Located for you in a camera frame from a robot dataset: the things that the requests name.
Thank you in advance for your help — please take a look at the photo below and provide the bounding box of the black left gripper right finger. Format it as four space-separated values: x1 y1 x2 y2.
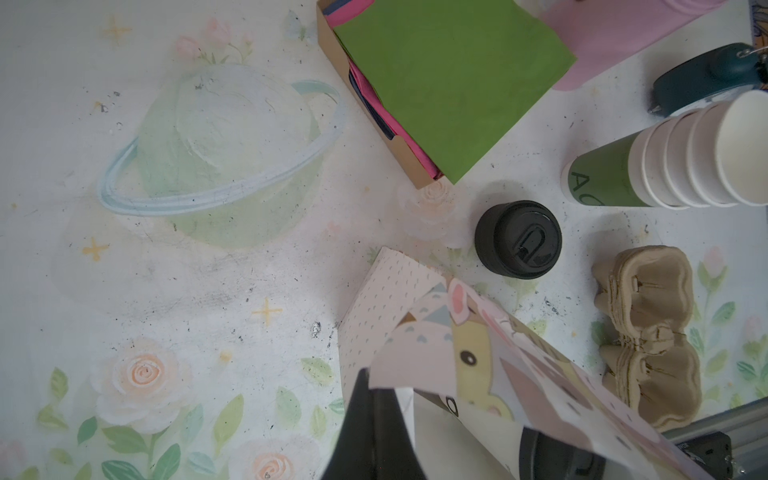
373 389 426 480

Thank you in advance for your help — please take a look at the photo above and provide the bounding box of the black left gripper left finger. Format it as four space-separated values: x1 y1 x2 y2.
321 369 375 480

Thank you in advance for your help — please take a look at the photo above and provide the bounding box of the single paper cup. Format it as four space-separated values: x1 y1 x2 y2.
406 393 516 479

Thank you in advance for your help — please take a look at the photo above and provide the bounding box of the white floral gift bag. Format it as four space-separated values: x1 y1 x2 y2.
338 248 705 479

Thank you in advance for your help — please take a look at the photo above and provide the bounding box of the brown cardboard cup carrier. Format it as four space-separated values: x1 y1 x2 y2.
592 245 703 432

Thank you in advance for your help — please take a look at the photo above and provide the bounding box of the stack of paper cups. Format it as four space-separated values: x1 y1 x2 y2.
561 90 767 210

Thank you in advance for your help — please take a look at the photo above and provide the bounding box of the pink cup holder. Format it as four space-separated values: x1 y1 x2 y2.
540 0 724 91

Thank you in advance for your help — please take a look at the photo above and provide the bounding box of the teal alarm clock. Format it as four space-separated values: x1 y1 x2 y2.
649 43 767 117

